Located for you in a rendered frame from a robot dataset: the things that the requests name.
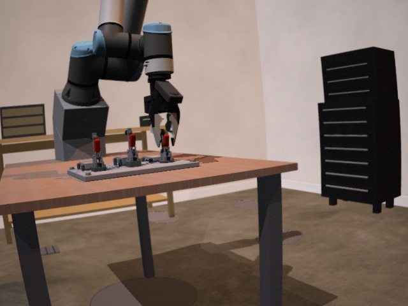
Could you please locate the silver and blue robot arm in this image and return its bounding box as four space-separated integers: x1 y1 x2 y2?
62 0 183 106

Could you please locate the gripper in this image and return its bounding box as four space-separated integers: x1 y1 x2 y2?
144 73 180 147

